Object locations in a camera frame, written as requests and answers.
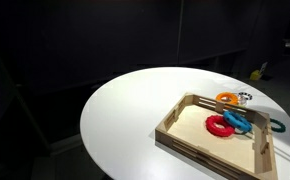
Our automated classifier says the blue knobbed ring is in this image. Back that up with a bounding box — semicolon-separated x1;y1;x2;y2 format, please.
222;110;253;134

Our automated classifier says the light wooden slatted box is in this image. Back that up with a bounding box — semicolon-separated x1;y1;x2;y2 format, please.
154;92;279;180

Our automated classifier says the yellow box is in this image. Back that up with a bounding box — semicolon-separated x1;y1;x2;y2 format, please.
249;69;263;81

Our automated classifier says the small white card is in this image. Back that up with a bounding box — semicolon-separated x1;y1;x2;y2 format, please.
259;61;269;74

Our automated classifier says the orange knobbed ring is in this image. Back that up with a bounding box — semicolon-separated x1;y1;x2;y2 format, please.
215;91;240;106

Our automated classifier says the red knobbed ring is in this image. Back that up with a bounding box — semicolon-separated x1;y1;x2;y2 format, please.
205;114;236;138

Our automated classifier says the small clear plastic ring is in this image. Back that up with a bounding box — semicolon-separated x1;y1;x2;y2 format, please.
237;95;249;107

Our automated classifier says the black white checkered ring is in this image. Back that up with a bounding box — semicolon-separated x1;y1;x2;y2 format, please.
238;91;253;101

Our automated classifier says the thin dark green ring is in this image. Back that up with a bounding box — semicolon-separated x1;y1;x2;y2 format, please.
269;118;287;133

